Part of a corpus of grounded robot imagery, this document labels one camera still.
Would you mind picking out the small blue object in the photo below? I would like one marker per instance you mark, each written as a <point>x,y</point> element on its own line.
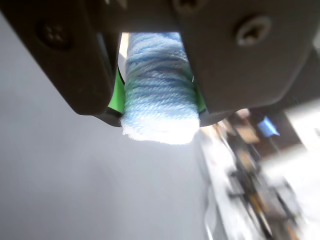
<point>267,126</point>

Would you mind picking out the light blue yarn block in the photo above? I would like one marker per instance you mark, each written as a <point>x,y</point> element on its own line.
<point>160,100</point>

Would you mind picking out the dark gray textured mat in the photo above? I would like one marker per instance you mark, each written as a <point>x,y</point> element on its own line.
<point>87,180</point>

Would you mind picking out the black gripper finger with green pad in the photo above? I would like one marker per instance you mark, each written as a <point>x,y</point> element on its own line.
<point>237,75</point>
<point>75,62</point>

